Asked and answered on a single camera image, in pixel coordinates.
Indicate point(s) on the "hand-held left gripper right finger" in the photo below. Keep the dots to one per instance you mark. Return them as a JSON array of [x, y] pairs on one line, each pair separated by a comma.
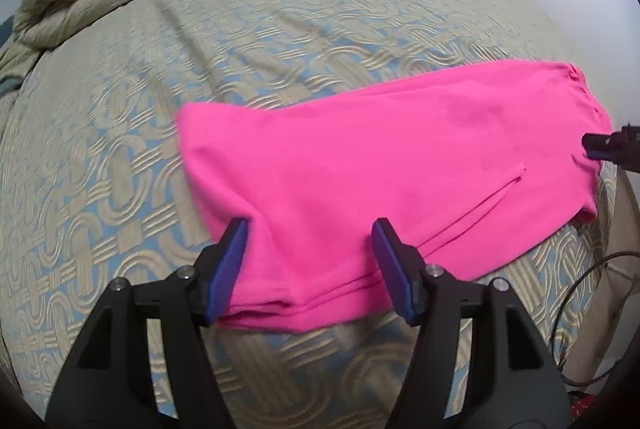
[[390, 261]]

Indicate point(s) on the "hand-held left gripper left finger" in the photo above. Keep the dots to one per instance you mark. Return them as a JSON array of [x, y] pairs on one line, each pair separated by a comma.
[[230, 259]]

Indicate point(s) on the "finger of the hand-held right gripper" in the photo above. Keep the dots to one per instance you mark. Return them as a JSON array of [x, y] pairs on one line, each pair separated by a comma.
[[615, 141], [617, 159]]

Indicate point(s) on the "pink pants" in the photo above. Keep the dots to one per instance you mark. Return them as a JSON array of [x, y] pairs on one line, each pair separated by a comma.
[[375, 149]]

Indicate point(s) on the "patterned olive blue bedspread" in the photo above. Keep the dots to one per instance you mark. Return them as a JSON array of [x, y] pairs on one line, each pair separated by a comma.
[[150, 84]]

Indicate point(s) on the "dark blue headboard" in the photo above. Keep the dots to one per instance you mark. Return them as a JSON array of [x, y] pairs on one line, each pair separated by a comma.
[[4, 31]]

